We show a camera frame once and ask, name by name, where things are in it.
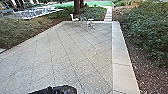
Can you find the low green shrub by chair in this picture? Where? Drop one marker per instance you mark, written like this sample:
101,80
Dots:
95,13

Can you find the dark tree trunk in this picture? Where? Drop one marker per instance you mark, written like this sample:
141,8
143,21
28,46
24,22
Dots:
77,6

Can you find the outdoor green shrub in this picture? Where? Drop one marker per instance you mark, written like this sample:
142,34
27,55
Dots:
146,28
20,30

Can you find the pale low stone structure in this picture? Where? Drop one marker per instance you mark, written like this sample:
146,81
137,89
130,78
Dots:
28,12

